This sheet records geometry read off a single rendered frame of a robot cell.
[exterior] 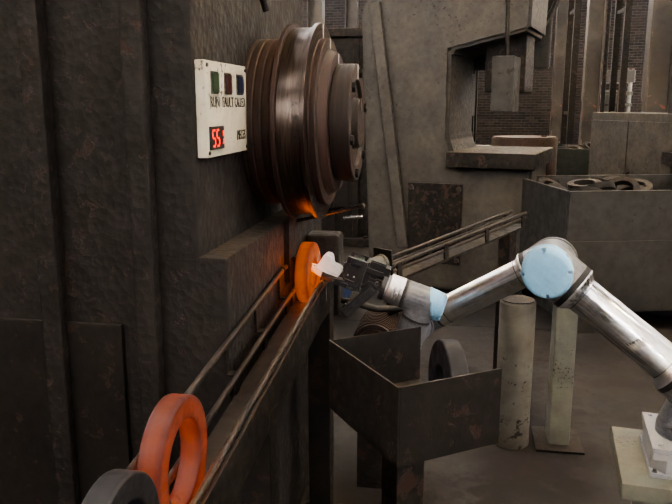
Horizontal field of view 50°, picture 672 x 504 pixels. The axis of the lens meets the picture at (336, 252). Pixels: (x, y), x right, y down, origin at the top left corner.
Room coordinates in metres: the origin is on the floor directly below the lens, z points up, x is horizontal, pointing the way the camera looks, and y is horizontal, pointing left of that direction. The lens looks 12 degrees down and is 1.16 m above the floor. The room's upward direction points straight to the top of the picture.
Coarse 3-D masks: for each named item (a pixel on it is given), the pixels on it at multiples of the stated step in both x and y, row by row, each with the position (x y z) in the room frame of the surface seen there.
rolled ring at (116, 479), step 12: (108, 480) 0.73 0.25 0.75; (120, 480) 0.73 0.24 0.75; (132, 480) 0.75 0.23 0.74; (144, 480) 0.78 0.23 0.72; (96, 492) 0.71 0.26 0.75; (108, 492) 0.71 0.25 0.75; (120, 492) 0.72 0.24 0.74; (132, 492) 0.75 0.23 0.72; (144, 492) 0.78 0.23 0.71; (156, 492) 0.82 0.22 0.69
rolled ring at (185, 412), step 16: (160, 400) 0.92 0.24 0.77; (176, 400) 0.91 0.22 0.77; (192, 400) 0.95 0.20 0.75; (160, 416) 0.88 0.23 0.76; (176, 416) 0.89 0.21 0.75; (192, 416) 0.95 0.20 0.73; (144, 432) 0.86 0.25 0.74; (160, 432) 0.86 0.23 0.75; (176, 432) 0.89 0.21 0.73; (192, 432) 0.98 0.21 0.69; (144, 448) 0.85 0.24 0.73; (160, 448) 0.85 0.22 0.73; (192, 448) 0.98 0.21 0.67; (144, 464) 0.84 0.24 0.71; (160, 464) 0.84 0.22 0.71; (192, 464) 0.97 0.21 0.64; (160, 480) 0.83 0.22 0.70; (176, 480) 0.96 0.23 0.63; (192, 480) 0.95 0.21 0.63; (160, 496) 0.83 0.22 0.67; (176, 496) 0.93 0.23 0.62; (192, 496) 0.94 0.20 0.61
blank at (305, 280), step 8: (304, 248) 1.77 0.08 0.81; (312, 248) 1.79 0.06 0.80; (296, 256) 1.76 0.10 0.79; (304, 256) 1.75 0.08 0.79; (312, 256) 1.79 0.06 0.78; (320, 256) 1.87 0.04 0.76; (296, 264) 1.74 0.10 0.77; (304, 264) 1.74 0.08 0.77; (296, 272) 1.74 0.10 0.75; (304, 272) 1.73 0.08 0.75; (312, 272) 1.84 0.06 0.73; (296, 280) 1.73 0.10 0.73; (304, 280) 1.73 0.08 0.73; (312, 280) 1.82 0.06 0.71; (296, 288) 1.74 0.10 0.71; (304, 288) 1.73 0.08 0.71; (312, 288) 1.78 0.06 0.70; (304, 296) 1.75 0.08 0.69
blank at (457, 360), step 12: (432, 348) 1.26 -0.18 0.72; (444, 348) 1.19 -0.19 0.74; (456, 348) 1.19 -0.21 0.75; (432, 360) 1.26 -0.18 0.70; (444, 360) 1.19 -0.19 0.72; (456, 360) 1.16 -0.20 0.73; (432, 372) 1.26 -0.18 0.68; (444, 372) 1.18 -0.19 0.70; (456, 372) 1.15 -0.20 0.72; (468, 372) 1.15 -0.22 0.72
